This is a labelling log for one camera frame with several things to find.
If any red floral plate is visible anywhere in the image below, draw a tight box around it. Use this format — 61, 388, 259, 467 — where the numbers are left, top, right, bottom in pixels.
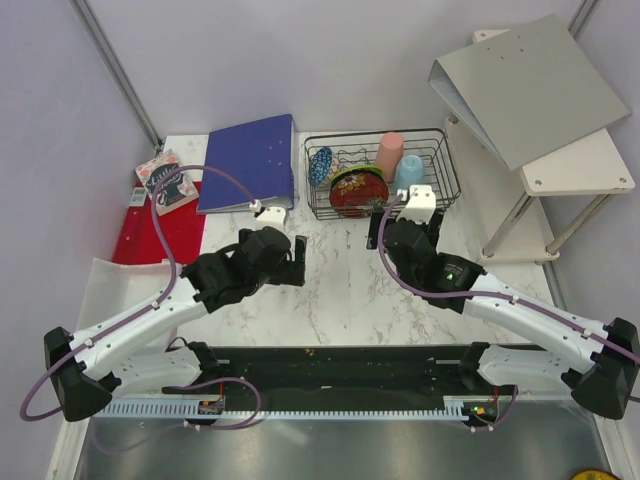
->
329, 172, 389, 218

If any light blue cup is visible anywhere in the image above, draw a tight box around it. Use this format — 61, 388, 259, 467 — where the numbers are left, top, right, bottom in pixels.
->
393, 155, 425, 192

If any blue patterned bowl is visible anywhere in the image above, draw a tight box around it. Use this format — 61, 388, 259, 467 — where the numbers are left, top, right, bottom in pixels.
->
308, 147, 333, 186

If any green plate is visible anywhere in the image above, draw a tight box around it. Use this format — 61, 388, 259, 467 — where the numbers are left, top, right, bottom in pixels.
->
334, 165, 382, 179

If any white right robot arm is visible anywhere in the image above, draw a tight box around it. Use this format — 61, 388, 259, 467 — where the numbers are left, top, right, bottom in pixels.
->
368, 207, 639, 420

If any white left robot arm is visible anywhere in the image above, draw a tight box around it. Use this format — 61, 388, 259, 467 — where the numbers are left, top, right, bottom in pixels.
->
44, 227, 307, 422

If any pink cup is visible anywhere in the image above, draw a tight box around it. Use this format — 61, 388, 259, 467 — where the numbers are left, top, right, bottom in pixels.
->
375, 132, 404, 183

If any white two-tier shelf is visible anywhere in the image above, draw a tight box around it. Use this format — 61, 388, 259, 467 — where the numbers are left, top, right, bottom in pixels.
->
446, 30, 635, 263

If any red folder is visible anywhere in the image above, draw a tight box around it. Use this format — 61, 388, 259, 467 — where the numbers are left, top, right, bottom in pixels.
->
110, 180, 207, 266

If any little women book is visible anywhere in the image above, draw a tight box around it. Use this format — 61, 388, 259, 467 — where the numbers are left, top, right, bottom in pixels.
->
135, 150, 199, 216

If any small white label card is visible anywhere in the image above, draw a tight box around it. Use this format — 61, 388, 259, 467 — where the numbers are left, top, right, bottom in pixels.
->
129, 187, 147, 207

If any clear plastic sleeve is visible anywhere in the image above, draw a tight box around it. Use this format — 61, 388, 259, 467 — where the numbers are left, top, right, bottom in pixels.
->
76, 258, 170, 330

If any yellow object at corner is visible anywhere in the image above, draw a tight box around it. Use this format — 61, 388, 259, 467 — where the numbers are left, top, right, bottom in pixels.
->
571, 469, 617, 480

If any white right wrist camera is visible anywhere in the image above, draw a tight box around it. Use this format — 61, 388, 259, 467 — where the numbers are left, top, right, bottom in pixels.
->
397, 184, 437, 224

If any black wire dish rack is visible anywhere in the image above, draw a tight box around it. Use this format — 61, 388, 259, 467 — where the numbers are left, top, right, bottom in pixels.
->
301, 128, 460, 220

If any blue ring binder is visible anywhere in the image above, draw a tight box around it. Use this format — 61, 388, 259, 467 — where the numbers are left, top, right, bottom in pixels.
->
197, 114, 295, 215

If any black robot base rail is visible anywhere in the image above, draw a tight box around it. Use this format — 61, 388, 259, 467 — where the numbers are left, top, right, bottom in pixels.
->
160, 342, 521, 414

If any grey ring binder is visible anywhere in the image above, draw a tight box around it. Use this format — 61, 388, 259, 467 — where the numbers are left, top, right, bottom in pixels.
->
429, 14, 630, 170

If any light blue cable duct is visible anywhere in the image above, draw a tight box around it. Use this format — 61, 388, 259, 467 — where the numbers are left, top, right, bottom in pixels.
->
93, 396, 469, 421

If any aluminium frame post right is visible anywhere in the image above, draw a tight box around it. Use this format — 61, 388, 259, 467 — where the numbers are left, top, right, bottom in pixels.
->
568, 0, 600, 39

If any aluminium frame post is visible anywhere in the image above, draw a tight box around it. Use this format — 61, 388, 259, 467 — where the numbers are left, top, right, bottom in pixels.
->
568, 0, 600, 39
69, 0, 164, 152

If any aluminium frame post left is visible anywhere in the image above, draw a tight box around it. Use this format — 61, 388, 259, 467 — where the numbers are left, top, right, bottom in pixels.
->
69, 0, 164, 152

